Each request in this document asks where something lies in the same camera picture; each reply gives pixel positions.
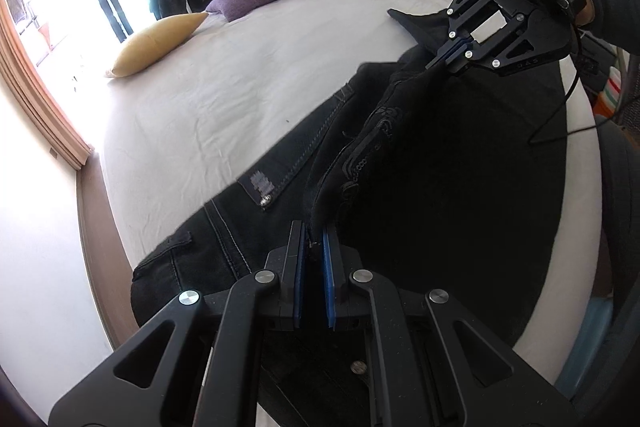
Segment black denim pants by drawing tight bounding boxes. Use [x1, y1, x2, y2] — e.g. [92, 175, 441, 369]
[130, 12, 566, 343]

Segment dark sleeved right forearm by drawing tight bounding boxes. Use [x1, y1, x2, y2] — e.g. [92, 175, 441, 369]
[579, 0, 639, 55]

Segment colourful striped item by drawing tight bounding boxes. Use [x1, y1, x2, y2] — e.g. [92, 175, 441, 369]
[593, 74, 622, 118]

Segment white bed sheet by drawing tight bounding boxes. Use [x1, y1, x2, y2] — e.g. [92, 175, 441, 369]
[101, 0, 601, 381]

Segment yellow cushion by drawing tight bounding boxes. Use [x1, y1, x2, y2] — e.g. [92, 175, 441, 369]
[107, 12, 208, 78]

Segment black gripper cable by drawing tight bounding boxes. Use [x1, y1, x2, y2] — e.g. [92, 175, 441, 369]
[529, 26, 616, 144]

